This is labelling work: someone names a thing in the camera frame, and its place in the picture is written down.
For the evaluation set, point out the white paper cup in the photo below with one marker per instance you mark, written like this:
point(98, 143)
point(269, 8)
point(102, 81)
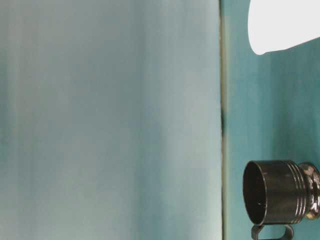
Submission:
point(276, 25)

